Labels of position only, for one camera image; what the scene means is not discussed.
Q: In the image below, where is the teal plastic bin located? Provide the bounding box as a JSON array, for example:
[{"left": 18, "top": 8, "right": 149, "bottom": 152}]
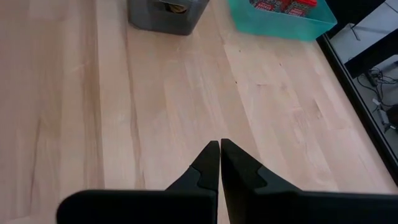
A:
[{"left": 228, "top": 0, "right": 338, "bottom": 42}]

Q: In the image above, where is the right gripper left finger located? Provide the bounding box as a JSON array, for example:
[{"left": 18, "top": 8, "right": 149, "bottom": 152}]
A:
[{"left": 57, "top": 140, "right": 220, "bottom": 224}]

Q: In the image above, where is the black curtain stand foot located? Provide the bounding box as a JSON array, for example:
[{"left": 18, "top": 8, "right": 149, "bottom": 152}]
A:
[{"left": 344, "top": 27, "right": 398, "bottom": 78}]

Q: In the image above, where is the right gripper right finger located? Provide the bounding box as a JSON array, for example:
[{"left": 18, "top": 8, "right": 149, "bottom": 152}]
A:
[{"left": 220, "top": 138, "right": 398, "bottom": 224}]

